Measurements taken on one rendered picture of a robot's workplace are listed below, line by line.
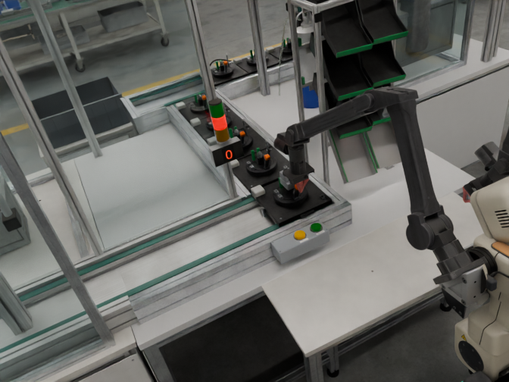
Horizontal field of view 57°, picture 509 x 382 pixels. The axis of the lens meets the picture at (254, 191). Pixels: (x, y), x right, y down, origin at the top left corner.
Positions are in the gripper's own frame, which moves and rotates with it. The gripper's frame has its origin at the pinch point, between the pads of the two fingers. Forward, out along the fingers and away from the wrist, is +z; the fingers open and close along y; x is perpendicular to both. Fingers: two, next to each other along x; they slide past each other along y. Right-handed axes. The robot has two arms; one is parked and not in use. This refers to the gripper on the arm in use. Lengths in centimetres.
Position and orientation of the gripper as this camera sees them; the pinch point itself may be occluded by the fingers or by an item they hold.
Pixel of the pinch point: (300, 189)
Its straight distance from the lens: 176.7
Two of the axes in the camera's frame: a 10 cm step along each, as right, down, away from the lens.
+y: -8.8, 3.7, -2.9
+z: 1.3, 7.8, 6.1
